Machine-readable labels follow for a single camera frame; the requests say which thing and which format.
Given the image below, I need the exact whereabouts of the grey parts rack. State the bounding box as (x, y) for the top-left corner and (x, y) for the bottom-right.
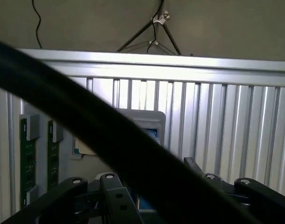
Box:
(18, 104), (166, 212)

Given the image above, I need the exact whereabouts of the beige CPU chip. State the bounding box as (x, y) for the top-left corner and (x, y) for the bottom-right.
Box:
(73, 136), (98, 156)

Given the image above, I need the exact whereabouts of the green RAM stick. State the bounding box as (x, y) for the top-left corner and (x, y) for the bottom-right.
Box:
(19, 118), (38, 207)
(47, 120), (62, 188)

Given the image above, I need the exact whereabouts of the thick black hose cable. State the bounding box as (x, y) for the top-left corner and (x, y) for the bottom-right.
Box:
(0, 38), (263, 224)

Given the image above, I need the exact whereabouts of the aluminium table edge rail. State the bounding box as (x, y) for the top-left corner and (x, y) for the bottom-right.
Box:
(15, 48), (285, 89)

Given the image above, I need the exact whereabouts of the black camera tripod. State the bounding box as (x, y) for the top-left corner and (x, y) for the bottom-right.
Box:
(116, 10), (183, 56)

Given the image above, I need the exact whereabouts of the thin black tripod cable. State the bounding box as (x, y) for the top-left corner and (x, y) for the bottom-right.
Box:
(146, 0), (164, 53)

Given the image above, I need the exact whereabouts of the thin black floor cable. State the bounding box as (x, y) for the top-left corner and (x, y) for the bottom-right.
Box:
(31, 0), (43, 49)

